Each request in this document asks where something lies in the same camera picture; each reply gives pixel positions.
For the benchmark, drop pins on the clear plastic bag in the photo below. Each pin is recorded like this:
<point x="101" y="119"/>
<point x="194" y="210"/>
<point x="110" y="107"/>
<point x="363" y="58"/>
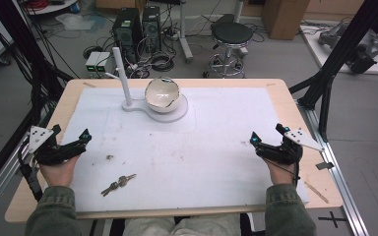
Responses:
<point x="75" y="21"/>

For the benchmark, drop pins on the white power supply box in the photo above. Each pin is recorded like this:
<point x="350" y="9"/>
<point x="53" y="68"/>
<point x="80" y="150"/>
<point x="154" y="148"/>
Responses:
<point x="92" y="62"/>
<point x="103" y="63"/>

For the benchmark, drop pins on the bunch of metal keys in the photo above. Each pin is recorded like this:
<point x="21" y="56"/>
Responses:
<point x="118" y="184"/>

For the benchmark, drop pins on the grey metal clip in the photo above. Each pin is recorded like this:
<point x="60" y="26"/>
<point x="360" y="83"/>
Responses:
<point x="325" y="165"/>

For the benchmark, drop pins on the white board with grey device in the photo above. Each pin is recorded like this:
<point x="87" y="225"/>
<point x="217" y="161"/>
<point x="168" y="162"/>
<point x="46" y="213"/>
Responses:
<point x="354" y="49"/>

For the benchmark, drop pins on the black metal frame strut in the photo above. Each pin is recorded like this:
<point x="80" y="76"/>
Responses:
<point x="338" y="55"/>

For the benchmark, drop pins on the large black computer tower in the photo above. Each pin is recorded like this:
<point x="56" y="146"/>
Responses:
<point x="127" y="31"/>

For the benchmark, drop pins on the aluminium rail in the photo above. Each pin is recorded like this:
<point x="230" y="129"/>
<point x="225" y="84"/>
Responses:
<point x="341" y="183"/>
<point x="0" y="190"/>

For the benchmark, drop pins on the person's left hand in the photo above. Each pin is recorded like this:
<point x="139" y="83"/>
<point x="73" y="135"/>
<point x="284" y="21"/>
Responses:
<point x="59" y="172"/>

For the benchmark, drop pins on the grey desk leg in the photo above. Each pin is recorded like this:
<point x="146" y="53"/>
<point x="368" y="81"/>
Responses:
<point x="185" y="32"/>

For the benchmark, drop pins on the white eggshell-shaped bowl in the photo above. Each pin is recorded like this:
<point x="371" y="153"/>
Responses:
<point x="161" y="95"/>

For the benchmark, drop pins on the small black computer tower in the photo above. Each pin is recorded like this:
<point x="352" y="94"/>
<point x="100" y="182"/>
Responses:
<point x="151" y="28"/>

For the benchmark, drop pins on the person's legs in grey pants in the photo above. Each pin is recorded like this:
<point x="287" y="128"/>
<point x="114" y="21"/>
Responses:
<point x="180" y="226"/>

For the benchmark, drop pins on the white stand with round base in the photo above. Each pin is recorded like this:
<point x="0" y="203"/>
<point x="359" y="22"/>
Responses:
<point x="124" y="78"/>

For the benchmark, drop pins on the white round table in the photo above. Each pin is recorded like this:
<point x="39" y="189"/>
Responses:
<point x="50" y="6"/>

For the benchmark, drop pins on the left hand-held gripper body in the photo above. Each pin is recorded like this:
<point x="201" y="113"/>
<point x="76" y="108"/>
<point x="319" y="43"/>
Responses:
<point x="54" y="152"/>

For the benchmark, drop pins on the brown cardboard box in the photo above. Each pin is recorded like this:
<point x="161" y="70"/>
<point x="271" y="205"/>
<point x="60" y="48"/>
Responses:
<point x="283" y="18"/>

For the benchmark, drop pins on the person's right hand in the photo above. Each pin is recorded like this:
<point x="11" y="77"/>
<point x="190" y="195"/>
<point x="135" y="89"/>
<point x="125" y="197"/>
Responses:
<point x="280" y="173"/>

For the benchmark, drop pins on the wooden table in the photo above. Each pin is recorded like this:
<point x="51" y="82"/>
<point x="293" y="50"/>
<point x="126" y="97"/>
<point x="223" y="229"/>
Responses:
<point x="295" y="98"/>

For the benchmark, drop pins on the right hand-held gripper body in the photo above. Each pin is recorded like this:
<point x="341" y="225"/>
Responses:
<point x="287" y="151"/>

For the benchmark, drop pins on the thin wooden stick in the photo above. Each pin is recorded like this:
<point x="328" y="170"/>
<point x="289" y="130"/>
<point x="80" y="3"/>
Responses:
<point x="316" y="192"/>

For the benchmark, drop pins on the black round stool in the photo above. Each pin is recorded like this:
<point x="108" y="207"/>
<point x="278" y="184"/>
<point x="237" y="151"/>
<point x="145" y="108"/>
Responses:
<point x="231" y="32"/>

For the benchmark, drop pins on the white table mat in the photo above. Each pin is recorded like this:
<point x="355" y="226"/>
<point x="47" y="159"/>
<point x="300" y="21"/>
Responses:
<point x="183" y="164"/>

